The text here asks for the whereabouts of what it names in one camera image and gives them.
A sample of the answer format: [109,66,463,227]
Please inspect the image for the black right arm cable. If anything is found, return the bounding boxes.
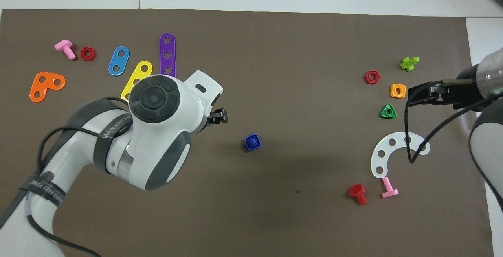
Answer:
[404,79,503,164]

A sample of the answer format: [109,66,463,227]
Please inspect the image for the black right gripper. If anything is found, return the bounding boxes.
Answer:
[408,79,478,110]

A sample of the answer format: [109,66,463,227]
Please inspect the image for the pink plastic toy screw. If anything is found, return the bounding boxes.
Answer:
[54,40,77,61]
[381,177,399,199]

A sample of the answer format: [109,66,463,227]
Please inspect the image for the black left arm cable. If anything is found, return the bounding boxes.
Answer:
[0,97,134,257]

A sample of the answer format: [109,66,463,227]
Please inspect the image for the brown table mat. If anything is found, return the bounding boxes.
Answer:
[0,9,495,257]

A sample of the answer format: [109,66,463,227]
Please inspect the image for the green triangular toy nut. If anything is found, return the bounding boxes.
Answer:
[379,103,397,119]

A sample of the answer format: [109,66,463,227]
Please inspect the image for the purple four-hole plate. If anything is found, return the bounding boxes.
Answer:
[159,33,177,78]

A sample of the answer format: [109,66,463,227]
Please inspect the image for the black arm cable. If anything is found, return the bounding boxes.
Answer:
[0,97,134,257]
[404,79,503,164]

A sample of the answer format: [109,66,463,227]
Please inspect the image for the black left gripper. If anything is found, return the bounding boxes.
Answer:
[198,108,229,133]

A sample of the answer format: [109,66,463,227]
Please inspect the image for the blue square toy nut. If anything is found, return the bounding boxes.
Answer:
[244,134,262,152]

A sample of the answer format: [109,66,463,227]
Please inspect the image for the yellow three-hole plate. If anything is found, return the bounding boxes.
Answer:
[120,61,153,102]

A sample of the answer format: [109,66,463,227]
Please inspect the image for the blue two-hole plate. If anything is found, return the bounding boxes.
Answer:
[108,46,130,76]

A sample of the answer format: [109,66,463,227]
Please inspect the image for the lime cross-head toy screw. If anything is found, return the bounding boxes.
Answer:
[400,56,420,72]

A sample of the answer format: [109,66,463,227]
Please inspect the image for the orange three-hole corner plate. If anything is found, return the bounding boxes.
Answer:
[29,72,66,103]

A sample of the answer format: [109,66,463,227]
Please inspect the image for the white curved five-hole plate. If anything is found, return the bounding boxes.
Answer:
[371,132,431,179]

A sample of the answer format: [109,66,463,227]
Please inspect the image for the red plastic toy screw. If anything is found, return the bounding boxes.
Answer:
[348,184,368,206]

